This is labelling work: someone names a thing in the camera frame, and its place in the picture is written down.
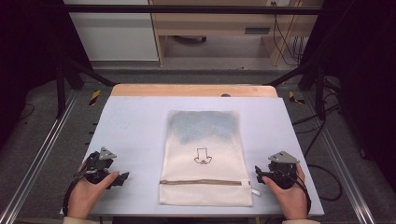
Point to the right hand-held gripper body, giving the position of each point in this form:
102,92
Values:
285,174

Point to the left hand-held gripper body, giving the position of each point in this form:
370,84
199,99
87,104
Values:
98,165

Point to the white mesh laundry bag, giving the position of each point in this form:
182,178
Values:
204,193

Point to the person's right hand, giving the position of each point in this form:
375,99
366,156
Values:
292,202

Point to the person's left hand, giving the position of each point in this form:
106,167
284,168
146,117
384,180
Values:
82,199

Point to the light blue table mat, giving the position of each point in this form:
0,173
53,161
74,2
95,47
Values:
134,130

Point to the yellow black floor tape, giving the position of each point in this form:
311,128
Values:
292,97
95,97

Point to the black metal stand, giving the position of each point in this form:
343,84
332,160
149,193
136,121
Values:
320,93
61,90

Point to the wooden table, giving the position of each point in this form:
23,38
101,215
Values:
186,90

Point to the black curtain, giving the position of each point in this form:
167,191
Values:
361,77
28,46

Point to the white cabinet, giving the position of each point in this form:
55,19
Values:
115,37

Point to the grey desk label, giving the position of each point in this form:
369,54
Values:
257,30

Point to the light wooden desk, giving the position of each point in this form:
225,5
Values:
218,23

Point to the aluminium rail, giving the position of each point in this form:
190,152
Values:
345,174
37,158

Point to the black horizontal frame bar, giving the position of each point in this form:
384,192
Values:
186,9

